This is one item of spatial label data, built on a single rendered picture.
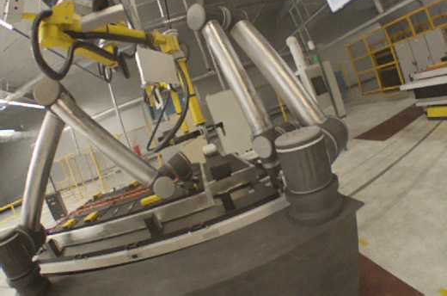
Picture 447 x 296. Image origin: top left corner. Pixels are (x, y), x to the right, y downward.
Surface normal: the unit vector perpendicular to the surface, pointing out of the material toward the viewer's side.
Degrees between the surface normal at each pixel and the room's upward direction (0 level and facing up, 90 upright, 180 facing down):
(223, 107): 90
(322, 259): 90
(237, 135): 90
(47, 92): 90
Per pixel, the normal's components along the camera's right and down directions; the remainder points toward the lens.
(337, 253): 0.18, -0.01
